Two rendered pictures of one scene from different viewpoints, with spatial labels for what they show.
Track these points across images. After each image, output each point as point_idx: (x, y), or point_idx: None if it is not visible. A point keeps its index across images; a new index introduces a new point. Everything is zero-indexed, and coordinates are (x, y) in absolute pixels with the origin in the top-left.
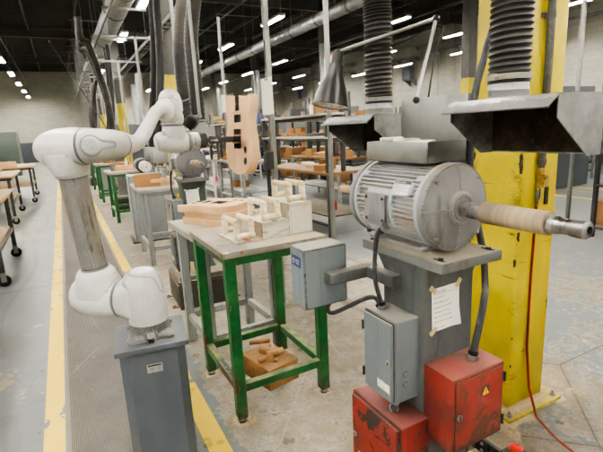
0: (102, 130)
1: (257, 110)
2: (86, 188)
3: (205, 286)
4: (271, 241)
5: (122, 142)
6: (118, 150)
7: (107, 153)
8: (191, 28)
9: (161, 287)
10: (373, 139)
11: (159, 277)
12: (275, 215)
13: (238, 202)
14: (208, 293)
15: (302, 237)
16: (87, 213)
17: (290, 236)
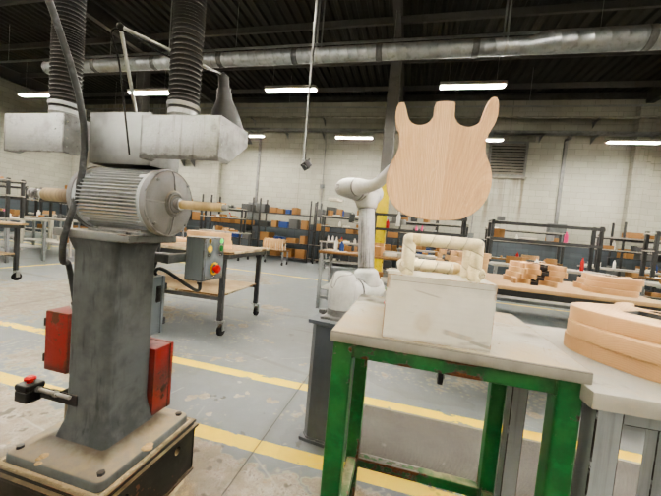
0: (343, 178)
1: (396, 125)
2: (360, 216)
3: (489, 398)
4: (369, 310)
5: (343, 184)
6: (340, 189)
7: (337, 192)
8: (307, 102)
9: (333, 284)
10: (199, 145)
11: (337, 279)
12: None
13: (635, 319)
14: (488, 411)
15: (355, 321)
16: (358, 230)
17: (377, 321)
